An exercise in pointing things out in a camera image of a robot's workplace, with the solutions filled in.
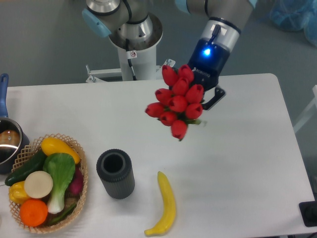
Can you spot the blue plastic bag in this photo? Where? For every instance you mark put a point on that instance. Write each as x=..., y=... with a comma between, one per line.
x=295, y=16

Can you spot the green chili pepper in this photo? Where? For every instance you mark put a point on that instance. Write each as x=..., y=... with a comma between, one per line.
x=66, y=212

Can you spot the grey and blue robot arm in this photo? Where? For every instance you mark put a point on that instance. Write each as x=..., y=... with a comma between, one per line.
x=105, y=16

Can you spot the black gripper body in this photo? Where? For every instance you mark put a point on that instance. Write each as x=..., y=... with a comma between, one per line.
x=212, y=51

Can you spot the yellow squash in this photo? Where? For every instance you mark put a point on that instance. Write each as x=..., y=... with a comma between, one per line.
x=53, y=145

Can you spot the black device at edge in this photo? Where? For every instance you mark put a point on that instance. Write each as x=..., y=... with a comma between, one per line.
x=309, y=213

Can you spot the green bok choy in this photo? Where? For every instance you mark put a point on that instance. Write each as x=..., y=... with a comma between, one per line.
x=61, y=167

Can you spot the yellow banana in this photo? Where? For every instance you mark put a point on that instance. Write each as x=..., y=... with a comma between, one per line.
x=167, y=219

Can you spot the woven bamboo basket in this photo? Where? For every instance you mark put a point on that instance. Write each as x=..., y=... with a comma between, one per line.
x=73, y=202

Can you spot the dark green cucumber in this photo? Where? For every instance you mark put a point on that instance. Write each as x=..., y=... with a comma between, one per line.
x=35, y=163

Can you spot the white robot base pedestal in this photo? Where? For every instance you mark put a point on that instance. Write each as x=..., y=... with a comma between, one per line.
x=137, y=52

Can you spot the dark grey ribbed vase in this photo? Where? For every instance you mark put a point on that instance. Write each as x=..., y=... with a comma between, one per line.
x=114, y=168

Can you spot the orange fruit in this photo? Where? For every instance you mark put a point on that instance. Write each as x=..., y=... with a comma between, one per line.
x=33, y=212

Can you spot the purple sweet potato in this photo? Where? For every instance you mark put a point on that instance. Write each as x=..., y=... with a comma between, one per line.
x=77, y=182

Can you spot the red tulip bouquet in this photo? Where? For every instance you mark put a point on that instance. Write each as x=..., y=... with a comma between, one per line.
x=179, y=105

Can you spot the blue handled saucepan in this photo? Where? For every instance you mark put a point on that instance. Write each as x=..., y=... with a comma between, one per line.
x=12, y=137

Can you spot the yellow bell pepper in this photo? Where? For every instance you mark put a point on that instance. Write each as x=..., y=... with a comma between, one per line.
x=17, y=193

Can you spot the white metal frame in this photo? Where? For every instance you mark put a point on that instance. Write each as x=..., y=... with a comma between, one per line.
x=307, y=112

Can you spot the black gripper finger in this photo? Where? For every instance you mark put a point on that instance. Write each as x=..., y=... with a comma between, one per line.
x=219, y=93

